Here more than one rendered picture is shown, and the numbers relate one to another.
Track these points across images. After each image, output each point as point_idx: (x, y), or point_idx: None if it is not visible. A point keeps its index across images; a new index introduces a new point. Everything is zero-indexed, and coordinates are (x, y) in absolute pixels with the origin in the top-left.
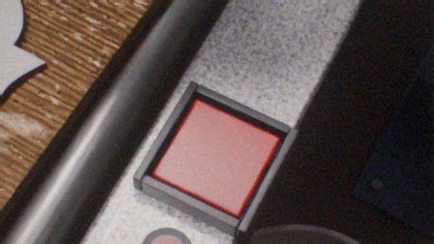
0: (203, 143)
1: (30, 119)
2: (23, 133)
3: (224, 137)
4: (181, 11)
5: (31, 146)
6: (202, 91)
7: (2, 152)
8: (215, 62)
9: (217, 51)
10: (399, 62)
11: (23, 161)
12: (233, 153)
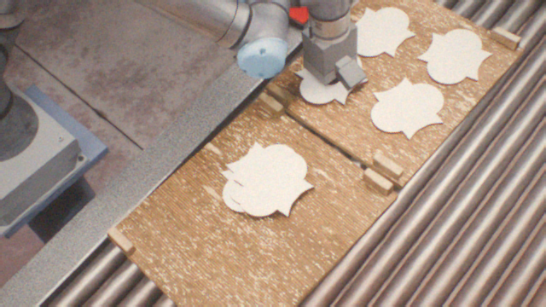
0: (304, 12)
1: (351, 18)
2: (352, 15)
3: (298, 13)
4: (301, 52)
5: (351, 12)
6: (300, 23)
7: (359, 11)
8: (294, 38)
9: (293, 42)
10: None
11: (353, 8)
12: (296, 9)
